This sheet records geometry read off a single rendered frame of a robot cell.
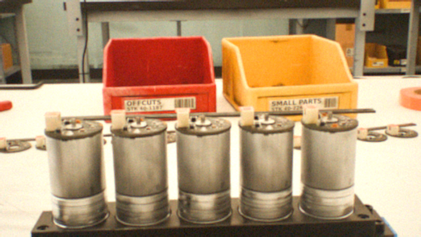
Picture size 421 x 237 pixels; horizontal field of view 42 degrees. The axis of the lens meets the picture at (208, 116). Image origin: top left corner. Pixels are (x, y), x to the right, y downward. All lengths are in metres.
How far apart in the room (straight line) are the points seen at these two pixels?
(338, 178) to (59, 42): 4.56
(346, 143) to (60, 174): 0.12
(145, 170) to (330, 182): 0.08
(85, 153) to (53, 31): 4.54
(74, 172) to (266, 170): 0.08
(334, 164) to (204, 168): 0.06
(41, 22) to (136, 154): 4.57
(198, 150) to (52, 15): 4.54
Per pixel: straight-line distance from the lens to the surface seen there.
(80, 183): 0.24
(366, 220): 0.25
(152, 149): 0.23
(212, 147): 0.23
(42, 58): 4.83
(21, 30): 3.30
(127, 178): 0.24
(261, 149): 0.23
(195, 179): 0.24
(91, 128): 0.24
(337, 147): 0.24
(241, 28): 4.61
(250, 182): 0.24
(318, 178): 0.24
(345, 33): 4.30
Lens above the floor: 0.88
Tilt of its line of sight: 15 degrees down
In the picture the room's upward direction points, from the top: 1 degrees counter-clockwise
